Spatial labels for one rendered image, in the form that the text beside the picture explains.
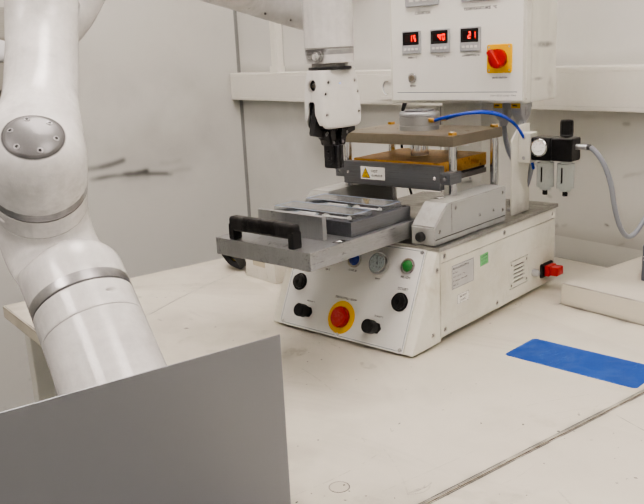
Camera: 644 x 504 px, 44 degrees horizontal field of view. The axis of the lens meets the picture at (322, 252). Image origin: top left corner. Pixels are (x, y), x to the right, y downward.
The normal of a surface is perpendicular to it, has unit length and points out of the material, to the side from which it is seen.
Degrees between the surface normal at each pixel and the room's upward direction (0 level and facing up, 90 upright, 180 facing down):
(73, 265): 44
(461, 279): 90
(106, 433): 90
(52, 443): 90
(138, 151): 90
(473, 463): 0
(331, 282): 65
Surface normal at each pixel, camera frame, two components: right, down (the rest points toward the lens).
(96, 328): 0.14, -0.52
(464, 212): 0.75, 0.13
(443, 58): -0.66, 0.22
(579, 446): -0.05, -0.97
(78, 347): -0.26, -0.32
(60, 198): 0.61, 0.72
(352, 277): -0.62, -0.21
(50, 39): 0.50, -0.52
